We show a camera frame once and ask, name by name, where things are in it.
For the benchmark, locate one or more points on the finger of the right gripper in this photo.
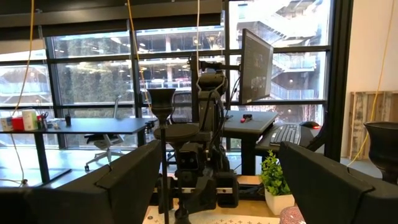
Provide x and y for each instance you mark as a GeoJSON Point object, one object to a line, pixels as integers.
{"type": "Point", "coordinates": [171, 199]}
{"type": "Point", "coordinates": [227, 188]}

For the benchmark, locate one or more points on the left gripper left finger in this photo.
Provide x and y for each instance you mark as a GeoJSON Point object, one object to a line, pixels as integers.
{"type": "Point", "coordinates": [77, 202]}

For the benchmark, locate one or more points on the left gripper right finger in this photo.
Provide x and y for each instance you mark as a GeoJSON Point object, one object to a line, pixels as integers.
{"type": "Point", "coordinates": [335, 199]}

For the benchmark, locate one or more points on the pink patterned candle jar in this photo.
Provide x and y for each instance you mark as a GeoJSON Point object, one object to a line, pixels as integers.
{"type": "Point", "coordinates": [290, 216]}

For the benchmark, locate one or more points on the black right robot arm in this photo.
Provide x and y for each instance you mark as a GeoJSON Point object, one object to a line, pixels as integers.
{"type": "Point", "coordinates": [211, 102]}

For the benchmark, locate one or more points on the computer monitor on arm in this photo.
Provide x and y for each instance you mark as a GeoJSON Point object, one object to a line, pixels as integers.
{"type": "Point", "coordinates": [256, 65]}

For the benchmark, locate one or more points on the green plant in white pot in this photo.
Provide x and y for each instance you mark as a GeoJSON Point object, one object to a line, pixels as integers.
{"type": "Point", "coordinates": [273, 177]}

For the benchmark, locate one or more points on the white office chair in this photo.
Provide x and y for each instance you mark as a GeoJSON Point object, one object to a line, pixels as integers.
{"type": "Point", "coordinates": [105, 141]}

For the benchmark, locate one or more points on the dark standing desk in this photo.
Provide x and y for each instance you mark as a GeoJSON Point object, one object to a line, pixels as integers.
{"type": "Point", "coordinates": [255, 124]}

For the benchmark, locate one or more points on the small red tool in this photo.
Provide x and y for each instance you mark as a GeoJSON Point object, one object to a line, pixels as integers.
{"type": "Point", "coordinates": [246, 118]}

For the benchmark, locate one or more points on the wooden pallet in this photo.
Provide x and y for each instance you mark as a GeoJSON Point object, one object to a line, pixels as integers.
{"type": "Point", "coordinates": [360, 124]}

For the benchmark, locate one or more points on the black office desk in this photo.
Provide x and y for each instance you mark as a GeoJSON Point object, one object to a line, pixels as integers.
{"type": "Point", "coordinates": [93, 125]}

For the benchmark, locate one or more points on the black computer mouse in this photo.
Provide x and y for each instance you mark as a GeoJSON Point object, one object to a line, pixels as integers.
{"type": "Point", "coordinates": [310, 124]}

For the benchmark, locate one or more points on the black mesh chair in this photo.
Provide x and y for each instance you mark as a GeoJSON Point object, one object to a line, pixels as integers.
{"type": "Point", "coordinates": [182, 109]}

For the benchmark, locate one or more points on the black computer keyboard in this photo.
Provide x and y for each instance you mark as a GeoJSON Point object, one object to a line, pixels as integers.
{"type": "Point", "coordinates": [286, 134]}

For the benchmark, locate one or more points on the pen cup with scissors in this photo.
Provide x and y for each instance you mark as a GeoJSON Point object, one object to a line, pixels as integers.
{"type": "Point", "coordinates": [42, 121]}

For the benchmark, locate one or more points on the white plastic container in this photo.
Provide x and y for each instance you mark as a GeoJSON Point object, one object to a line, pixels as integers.
{"type": "Point", "coordinates": [29, 119]}

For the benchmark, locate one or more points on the red box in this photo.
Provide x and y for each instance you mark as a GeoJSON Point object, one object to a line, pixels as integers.
{"type": "Point", "coordinates": [18, 124]}

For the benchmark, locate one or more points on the small white box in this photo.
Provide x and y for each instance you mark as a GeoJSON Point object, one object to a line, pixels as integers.
{"type": "Point", "coordinates": [6, 123]}

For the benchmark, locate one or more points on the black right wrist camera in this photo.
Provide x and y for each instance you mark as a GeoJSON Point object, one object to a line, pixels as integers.
{"type": "Point", "coordinates": [189, 160]}

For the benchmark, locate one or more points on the black window frame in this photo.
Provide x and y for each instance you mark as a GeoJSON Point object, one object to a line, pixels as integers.
{"type": "Point", "coordinates": [51, 93]}

